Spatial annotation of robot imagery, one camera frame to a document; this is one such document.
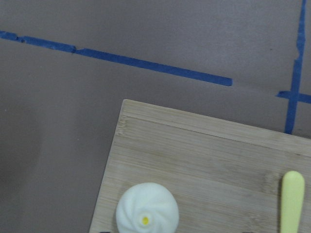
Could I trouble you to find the white steamed bun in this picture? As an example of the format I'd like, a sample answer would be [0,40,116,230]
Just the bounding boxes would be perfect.
[116,183,179,233]

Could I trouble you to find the bamboo cutting board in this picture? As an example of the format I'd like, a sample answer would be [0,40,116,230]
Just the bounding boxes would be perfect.
[89,100,311,233]

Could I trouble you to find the yellow plastic knife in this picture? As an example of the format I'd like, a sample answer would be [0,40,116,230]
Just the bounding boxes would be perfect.
[280,171,305,233]

